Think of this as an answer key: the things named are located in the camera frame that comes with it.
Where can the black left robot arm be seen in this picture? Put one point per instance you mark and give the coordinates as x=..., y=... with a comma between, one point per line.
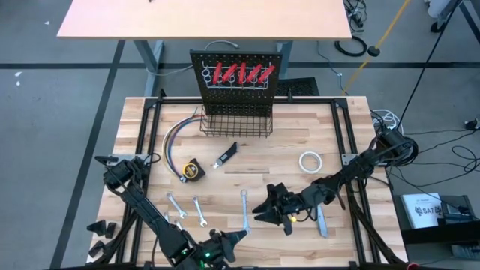
x=142, y=204

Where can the black aluminium table frame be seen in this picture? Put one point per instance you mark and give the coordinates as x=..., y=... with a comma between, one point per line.
x=307, y=100

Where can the black box device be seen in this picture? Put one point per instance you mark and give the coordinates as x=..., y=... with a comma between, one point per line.
x=455, y=214

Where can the black metal peg board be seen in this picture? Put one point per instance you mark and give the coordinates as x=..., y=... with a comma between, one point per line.
x=236, y=95

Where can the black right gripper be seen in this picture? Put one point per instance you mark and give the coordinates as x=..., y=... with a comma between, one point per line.
x=287, y=204

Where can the silver mounting plate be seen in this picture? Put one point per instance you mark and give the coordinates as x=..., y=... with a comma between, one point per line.
x=347, y=159

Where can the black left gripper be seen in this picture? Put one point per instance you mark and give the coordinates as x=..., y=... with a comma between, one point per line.
x=213, y=247

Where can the black grey utility knife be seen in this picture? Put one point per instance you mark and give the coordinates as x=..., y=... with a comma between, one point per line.
x=227, y=153

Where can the white masking tape roll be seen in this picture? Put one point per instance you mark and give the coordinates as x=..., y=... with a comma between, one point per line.
x=300, y=162

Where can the black cart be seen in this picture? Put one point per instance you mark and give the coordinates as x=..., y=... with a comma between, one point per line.
x=431, y=236

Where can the black power adapter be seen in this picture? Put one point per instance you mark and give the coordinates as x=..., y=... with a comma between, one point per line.
x=472, y=124

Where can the yellow black tape measure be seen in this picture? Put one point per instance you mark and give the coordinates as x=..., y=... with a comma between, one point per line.
x=193, y=170

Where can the black printed spare part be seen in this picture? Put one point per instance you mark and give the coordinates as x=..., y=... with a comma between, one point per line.
x=99, y=228
x=96, y=249

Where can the silver combination wrench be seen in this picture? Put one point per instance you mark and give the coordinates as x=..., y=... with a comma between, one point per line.
x=244, y=210
x=178, y=225
x=165, y=216
x=176, y=206
x=199, y=212
x=322, y=225

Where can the light wooden desk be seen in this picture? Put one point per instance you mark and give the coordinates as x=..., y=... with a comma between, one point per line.
x=206, y=18

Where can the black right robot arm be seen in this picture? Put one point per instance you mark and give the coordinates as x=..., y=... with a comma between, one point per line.
x=356, y=168

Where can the black perforated panel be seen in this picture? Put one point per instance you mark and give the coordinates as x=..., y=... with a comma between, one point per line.
x=300, y=87

